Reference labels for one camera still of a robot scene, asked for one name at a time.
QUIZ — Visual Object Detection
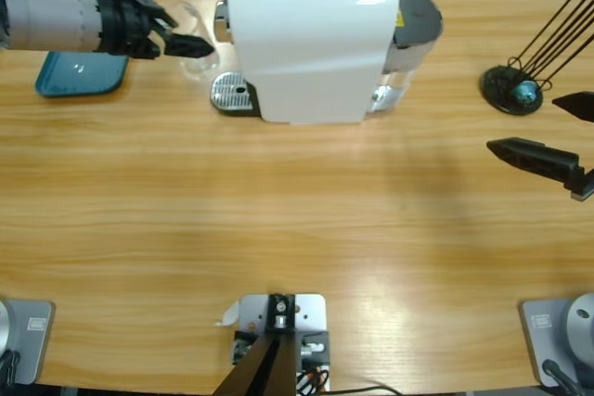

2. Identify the black capsule stand with rods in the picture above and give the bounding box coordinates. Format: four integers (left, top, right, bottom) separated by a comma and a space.
480, 0, 594, 117

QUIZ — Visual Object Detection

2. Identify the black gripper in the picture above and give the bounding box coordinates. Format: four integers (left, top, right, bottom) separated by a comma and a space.
95, 0, 215, 61
485, 91, 594, 202

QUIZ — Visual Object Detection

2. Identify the clear drinking glass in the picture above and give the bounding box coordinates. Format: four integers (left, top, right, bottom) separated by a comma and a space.
172, 0, 223, 81

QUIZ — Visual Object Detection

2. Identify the metal drip tray grate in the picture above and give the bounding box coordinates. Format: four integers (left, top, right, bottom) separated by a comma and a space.
210, 70, 262, 118

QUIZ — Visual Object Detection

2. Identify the black base cable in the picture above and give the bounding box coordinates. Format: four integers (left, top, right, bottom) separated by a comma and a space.
541, 358, 585, 396
0, 350, 22, 387

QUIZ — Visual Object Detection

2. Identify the blue coffee capsule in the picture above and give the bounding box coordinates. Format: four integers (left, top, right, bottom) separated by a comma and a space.
514, 80, 542, 105

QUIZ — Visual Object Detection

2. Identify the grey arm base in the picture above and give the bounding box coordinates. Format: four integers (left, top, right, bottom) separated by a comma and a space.
518, 292, 594, 389
0, 298, 57, 387

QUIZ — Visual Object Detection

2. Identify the white mount block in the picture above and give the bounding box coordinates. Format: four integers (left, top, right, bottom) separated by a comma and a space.
231, 292, 331, 392

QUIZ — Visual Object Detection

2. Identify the thin black cable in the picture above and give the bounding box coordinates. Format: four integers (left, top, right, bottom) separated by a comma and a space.
327, 384, 405, 396

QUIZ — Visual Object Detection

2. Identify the teal plastic tray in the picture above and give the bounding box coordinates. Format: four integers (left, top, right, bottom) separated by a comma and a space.
34, 50, 131, 99

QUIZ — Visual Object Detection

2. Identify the white paper tag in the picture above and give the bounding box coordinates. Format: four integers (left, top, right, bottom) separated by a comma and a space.
213, 300, 241, 327

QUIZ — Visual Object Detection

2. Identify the clear water tank dark lid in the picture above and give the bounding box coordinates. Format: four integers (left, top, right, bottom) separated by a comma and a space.
370, 0, 445, 113

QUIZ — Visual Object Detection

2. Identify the white capsule coffee machine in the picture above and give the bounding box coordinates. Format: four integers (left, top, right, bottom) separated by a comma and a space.
211, 0, 401, 127

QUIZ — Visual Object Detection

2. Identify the dark camera post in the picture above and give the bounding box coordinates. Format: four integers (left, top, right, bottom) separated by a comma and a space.
213, 292, 299, 396

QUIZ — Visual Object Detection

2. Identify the orange black wire bundle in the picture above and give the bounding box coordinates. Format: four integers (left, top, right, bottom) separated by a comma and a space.
295, 364, 331, 395

